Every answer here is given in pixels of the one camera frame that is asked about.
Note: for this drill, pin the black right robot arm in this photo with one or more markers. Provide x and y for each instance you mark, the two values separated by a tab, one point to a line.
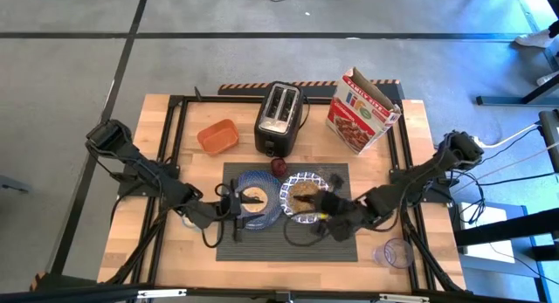
419	176

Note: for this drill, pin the black desk leg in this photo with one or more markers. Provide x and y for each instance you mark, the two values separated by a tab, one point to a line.
515	100

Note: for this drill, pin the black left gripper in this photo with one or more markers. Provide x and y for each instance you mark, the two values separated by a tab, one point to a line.
229	204

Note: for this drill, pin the orange black striped bar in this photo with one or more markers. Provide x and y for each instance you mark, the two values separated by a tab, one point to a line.
314	83

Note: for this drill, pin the grey woven placemat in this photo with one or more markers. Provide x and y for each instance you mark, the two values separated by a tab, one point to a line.
279	246

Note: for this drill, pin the black two-slot toaster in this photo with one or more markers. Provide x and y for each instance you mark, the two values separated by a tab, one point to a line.
279	115

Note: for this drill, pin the dark red apple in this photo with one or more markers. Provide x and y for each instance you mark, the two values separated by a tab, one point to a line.
278	167

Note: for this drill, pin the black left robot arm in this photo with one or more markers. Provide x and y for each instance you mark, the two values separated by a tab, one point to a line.
148	172

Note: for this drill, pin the red white cereal box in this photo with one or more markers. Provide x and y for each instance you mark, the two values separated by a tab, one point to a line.
358	119

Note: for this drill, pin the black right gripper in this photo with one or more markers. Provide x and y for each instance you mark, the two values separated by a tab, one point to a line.
334	204

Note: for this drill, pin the blue patterned plate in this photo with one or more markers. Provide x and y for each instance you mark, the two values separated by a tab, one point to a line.
268	187

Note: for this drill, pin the orange plastic basket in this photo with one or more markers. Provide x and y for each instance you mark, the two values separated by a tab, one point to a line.
217	137

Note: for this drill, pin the translucent blue plastic cup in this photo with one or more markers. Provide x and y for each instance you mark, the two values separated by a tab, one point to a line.
393	253

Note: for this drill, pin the round toasted bread slice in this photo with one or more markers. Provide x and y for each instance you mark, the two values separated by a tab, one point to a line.
253	209

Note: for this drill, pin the person's white shoe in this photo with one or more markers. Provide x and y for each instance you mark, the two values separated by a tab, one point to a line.
535	39
549	78

